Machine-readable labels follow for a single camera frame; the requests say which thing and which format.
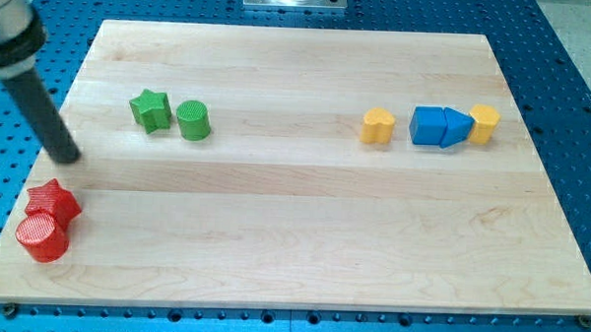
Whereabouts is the green star block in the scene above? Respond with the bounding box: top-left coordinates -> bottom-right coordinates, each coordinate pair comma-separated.
129,89 -> 172,134

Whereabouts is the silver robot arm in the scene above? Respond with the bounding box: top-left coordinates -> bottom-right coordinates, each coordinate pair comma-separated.
0,0 -> 47,80

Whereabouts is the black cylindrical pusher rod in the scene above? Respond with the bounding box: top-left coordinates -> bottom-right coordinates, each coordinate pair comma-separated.
2,68 -> 80,164

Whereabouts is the yellow heart block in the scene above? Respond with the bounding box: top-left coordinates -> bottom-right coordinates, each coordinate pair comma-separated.
360,107 -> 396,145

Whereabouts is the green cylinder block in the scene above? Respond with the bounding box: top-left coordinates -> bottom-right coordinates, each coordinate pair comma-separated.
176,100 -> 211,141

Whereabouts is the red cylinder block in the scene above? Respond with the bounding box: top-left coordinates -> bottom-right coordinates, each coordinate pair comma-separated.
15,212 -> 69,263

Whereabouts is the board corner screw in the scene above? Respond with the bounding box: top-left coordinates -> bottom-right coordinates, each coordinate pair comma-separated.
576,316 -> 591,329
1,302 -> 19,319

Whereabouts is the left board corner screw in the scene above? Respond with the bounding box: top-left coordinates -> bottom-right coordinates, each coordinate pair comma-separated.
1,302 -> 19,319

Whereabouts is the yellow hexagon block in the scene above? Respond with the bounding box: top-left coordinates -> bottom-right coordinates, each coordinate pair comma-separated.
467,104 -> 501,145

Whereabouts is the right board corner screw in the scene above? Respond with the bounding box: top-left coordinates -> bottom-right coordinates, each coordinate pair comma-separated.
576,316 -> 591,329

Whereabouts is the blue triangle block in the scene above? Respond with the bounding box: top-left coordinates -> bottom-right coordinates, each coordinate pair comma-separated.
439,107 -> 475,148

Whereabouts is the blue cube block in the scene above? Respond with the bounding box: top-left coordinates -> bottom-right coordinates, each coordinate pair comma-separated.
409,106 -> 447,146

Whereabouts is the light wooden board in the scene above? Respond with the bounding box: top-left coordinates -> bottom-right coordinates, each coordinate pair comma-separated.
0,20 -> 591,315

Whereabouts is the red star block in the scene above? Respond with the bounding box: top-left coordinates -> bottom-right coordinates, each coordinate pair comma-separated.
25,178 -> 82,230

